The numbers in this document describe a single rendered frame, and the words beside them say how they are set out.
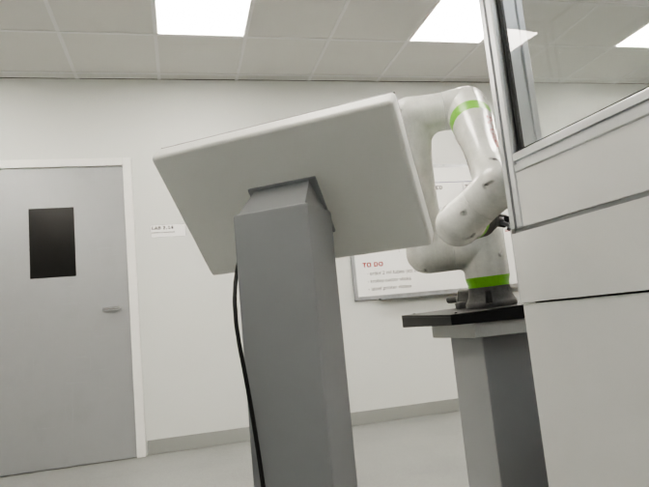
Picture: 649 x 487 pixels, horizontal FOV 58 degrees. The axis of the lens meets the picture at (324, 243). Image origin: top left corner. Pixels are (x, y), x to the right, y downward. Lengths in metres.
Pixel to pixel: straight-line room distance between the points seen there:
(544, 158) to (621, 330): 0.33
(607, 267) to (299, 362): 0.54
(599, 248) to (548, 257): 0.12
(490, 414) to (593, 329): 0.71
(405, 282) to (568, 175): 3.79
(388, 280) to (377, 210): 3.63
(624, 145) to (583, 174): 0.09
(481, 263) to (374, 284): 3.01
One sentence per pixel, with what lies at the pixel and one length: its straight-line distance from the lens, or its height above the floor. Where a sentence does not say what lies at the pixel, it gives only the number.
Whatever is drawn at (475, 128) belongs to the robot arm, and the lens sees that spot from 1.58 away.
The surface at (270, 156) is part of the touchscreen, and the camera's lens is 1.15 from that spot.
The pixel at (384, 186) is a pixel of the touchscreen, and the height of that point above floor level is 1.04.
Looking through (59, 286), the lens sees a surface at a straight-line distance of 4.54.
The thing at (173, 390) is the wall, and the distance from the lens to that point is 4.51.
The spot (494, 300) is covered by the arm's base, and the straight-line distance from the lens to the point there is 1.76.
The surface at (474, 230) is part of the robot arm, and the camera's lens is 1.42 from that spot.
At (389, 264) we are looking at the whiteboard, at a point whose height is 1.22.
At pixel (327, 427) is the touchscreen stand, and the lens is 1.07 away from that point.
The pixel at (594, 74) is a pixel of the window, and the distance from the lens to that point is 1.10.
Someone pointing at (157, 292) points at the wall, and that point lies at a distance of 4.51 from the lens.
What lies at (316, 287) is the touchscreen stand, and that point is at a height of 0.86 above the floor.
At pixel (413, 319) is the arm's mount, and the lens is 1.83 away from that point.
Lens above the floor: 0.80
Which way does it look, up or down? 8 degrees up
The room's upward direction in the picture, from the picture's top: 6 degrees counter-clockwise
